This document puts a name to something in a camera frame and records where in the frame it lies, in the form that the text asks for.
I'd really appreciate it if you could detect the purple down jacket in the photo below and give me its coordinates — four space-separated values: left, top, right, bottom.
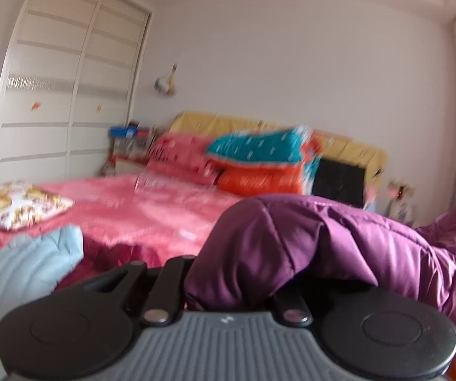
185 194 456 325

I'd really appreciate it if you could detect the clear clothes hanger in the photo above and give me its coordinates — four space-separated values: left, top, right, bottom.
133 170 173 194

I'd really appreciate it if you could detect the bed with pink blanket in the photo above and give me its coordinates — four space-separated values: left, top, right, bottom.
0 175 238 289

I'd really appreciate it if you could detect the black cushion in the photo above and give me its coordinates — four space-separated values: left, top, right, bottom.
311 158 366 209

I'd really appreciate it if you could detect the pink folded quilt left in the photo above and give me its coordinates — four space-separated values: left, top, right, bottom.
146 132 222 186

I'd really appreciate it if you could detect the framed child photo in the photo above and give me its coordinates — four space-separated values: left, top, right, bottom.
385 179 414 226

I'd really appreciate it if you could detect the teal orange folded quilt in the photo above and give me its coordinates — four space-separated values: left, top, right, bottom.
206 126 322 197

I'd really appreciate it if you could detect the light blue down jacket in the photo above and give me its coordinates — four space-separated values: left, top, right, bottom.
0 225 84 379

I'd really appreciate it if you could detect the blue storage box clutter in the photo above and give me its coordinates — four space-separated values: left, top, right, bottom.
101 121 159 176

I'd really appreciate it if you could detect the yellow headboard cover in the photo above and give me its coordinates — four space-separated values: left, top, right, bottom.
168 111 388 191

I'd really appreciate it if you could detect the teddy bear print pillow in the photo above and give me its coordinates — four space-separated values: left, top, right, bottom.
0 181 75 231

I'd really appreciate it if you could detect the white wardrobe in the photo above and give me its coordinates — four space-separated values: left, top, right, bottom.
0 0 152 184

